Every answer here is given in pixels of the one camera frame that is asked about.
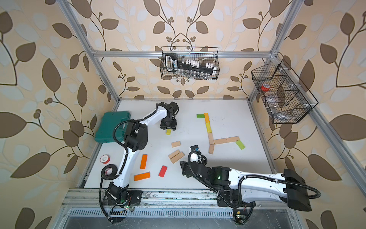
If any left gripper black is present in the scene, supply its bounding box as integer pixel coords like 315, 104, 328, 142
161, 117, 179, 131

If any orange-yellow block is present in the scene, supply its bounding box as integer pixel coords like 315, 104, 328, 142
204, 113, 210, 123

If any light green block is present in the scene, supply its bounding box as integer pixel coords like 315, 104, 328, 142
235, 140, 246, 150

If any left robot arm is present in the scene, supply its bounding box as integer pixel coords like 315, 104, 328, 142
100, 102, 179, 204

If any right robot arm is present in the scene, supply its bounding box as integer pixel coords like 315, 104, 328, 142
180, 145, 321, 212

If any wooden block pair lower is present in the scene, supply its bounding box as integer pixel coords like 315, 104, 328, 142
170, 152, 185, 164

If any wooden block pair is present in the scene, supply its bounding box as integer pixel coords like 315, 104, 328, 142
168, 149, 180, 159
170, 152, 185, 164

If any wooden block pair upper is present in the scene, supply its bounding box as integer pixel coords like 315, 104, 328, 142
168, 149, 180, 159

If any red block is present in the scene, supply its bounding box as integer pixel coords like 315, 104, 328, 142
158, 166, 167, 177

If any orange block upright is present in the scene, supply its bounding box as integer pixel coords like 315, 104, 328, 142
140, 154, 148, 170

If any orange block lower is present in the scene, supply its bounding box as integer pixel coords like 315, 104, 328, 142
134, 172, 151, 181

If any black socket holder tool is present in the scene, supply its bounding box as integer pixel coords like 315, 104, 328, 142
164, 53, 218, 74

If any green plastic tool case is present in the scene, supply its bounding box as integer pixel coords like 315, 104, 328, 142
94, 111, 131, 143

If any black tape roll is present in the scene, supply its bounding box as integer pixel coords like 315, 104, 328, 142
101, 164, 118, 180

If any red white tape roll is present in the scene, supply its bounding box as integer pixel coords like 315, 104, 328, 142
100, 155, 110, 164

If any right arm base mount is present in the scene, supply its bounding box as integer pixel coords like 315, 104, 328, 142
217, 189, 256, 209

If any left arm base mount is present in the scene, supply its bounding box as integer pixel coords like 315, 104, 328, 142
102, 190, 143, 206

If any back wire basket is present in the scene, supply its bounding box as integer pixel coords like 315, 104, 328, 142
159, 46, 220, 81

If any wire basket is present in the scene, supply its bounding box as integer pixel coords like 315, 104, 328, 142
159, 46, 220, 81
251, 60, 318, 124

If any right wire basket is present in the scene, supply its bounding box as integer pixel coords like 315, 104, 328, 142
251, 60, 318, 124

